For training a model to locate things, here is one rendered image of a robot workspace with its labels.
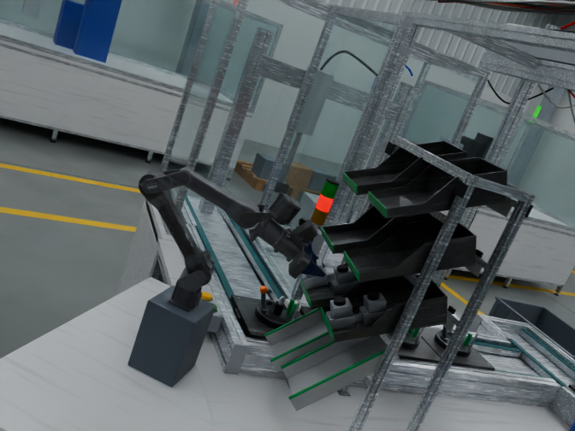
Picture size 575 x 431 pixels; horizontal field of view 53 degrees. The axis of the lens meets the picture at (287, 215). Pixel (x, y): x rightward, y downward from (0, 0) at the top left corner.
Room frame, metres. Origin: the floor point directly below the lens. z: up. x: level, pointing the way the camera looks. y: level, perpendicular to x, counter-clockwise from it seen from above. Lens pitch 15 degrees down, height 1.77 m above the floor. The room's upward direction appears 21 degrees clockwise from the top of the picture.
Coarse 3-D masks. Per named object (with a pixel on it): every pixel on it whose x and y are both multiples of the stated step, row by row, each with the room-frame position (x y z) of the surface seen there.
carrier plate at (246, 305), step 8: (232, 296) 1.75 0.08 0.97; (240, 296) 1.77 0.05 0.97; (240, 304) 1.71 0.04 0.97; (248, 304) 1.73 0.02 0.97; (256, 304) 1.75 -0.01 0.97; (240, 312) 1.66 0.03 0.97; (248, 312) 1.67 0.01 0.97; (240, 320) 1.63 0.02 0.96; (248, 320) 1.62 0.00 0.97; (256, 320) 1.64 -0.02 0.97; (248, 328) 1.57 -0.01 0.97; (256, 328) 1.59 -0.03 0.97; (264, 328) 1.61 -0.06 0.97; (272, 328) 1.63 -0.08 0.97; (248, 336) 1.55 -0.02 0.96; (256, 336) 1.55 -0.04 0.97; (264, 336) 1.56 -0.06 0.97
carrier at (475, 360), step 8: (424, 328) 2.09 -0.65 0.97; (432, 328) 2.12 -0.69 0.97; (424, 336) 2.02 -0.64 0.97; (432, 336) 2.04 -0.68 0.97; (440, 336) 2.02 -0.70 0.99; (448, 336) 2.05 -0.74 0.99; (432, 344) 1.97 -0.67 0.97; (440, 344) 1.98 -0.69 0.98; (464, 344) 2.03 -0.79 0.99; (472, 344) 1.98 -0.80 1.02; (440, 352) 1.92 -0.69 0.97; (464, 352) 1.96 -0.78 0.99; (472, 352) 2.03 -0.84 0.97; (456, 360) 1.91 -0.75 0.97; (464, 360) 1.93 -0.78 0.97; (472, 360) 1.96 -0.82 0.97; (480, 360) 1.99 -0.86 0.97; (480, 368) 1.94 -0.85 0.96; (488, 368) 1.95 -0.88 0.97
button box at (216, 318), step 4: (208, 284) 1.79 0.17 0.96; (204, 288) 1.75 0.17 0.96; (208, 288) 1.76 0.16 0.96; (212, 292) 1.74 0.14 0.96; (208, 300) 1.67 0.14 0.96; (212, 300) 1.68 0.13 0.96; (216, 304) 1.67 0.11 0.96; (216, 312) 1.62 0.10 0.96; (220, 312) 1.63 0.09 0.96; (212, 316) 1.59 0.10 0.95; (216, 316) 1.60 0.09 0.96; (220, 316) 1.60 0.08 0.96; (212, 320) 1.59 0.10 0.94; (216, 320) 1.60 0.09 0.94; (220, 320) 1.61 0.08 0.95; (212, 324) 1.60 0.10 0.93; (216, 324) 1.60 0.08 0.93; (208, 328) 1.59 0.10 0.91; (212, 328) 1.60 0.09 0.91; (216, 328) 1.60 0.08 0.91
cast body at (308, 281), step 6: (312, 258) 1.44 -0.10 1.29; (318, 264) 1.41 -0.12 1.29; (324, 270) 1.44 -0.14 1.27; (306, 276) 1.41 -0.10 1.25; (312, 276) 1.41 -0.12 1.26; (318, 276) 1.41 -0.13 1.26; (324, 276) 1.41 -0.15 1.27; (330, 276) 1.43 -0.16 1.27; (306, 282) 1.41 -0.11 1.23; (312, 282) 1.41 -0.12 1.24; (318, 282) 1.41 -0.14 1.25; (324, 282) 1.41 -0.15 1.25; (306, 288) 1.41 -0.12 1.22
